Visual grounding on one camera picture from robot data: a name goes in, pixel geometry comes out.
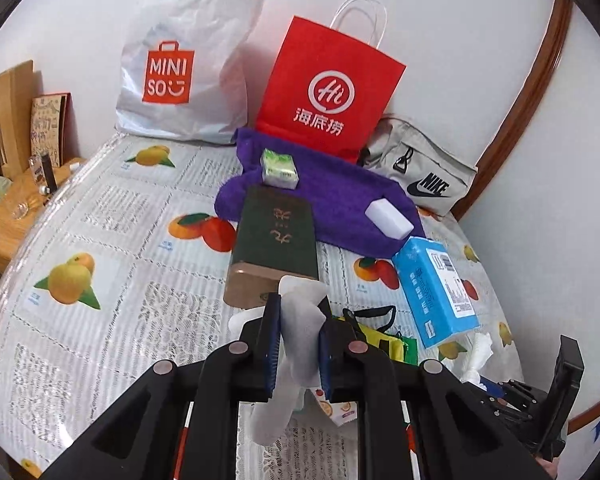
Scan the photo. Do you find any green tissue pack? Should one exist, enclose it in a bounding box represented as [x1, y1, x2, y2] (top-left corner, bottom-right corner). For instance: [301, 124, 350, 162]
[260, 149, 301, 190]

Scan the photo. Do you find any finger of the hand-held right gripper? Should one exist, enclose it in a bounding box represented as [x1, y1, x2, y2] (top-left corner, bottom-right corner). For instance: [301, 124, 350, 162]
[480, 380, 548, 423]

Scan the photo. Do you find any white cloth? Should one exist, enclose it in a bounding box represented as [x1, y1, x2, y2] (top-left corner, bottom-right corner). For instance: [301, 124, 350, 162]
[227, 275, 328, 446]

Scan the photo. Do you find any red paper bag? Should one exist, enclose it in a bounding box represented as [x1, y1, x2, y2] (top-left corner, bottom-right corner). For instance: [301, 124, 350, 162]
[255, 0, 407, 163]

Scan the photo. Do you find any crumpled white tissue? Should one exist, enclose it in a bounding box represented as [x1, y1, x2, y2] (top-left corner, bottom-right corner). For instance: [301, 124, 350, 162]
[457, 332, 493, 383]

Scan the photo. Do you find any orange print packet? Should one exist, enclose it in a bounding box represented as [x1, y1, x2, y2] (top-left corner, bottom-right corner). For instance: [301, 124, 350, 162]
[310, 385, 358, 423]

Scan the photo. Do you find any small black bottle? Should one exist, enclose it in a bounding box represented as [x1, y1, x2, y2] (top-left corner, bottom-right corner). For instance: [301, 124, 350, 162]
[30, 155, 56, 193]

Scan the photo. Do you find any wooden bed headboard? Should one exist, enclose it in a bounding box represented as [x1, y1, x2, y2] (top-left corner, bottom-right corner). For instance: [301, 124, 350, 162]
[0, 60, 35, 181]

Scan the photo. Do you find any yellow green bag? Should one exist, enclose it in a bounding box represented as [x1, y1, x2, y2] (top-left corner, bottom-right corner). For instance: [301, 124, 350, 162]
[330, 306, 418, 366]

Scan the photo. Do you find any wooden nightstand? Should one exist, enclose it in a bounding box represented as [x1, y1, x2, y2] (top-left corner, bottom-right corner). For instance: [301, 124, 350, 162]
[0, 157, 88, 273]

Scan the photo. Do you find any blue tissue pack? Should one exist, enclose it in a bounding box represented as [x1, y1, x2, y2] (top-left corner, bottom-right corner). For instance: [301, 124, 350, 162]
[392, 236, 481, 350]

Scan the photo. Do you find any wooden wall trim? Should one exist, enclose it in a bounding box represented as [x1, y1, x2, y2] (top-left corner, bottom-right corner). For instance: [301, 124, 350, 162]
[455, 0, 600, 436]

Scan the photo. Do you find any fruit print tablecloth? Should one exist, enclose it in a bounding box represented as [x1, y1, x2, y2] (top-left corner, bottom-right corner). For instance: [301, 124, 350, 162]
[0, 132, 526, 480]

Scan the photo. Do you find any dark green box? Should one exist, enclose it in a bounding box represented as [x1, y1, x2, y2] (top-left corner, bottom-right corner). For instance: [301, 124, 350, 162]
[223, 185, 321, 308]

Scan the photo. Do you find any white plastic bag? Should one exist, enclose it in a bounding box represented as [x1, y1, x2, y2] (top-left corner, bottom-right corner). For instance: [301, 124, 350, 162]
[115, 0, 271, 145]

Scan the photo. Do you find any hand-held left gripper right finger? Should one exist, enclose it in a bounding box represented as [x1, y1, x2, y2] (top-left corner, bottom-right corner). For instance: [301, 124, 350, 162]
[316, 296, 556, 480]

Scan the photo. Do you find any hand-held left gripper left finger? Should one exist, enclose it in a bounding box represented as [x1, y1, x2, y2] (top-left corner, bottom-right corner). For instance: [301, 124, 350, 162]
[40, 294, 283, 480]

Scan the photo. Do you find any purple towel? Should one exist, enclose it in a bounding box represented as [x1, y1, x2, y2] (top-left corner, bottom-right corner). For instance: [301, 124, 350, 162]
[215, 127, 426, 261]

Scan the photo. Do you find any clear glass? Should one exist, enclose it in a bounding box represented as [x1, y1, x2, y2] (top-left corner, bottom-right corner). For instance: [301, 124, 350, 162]
[10, 195, 33, 221]

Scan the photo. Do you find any grey bag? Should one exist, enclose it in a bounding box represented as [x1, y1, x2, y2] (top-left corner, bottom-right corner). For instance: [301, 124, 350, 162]
[357, 117, 479, 213]

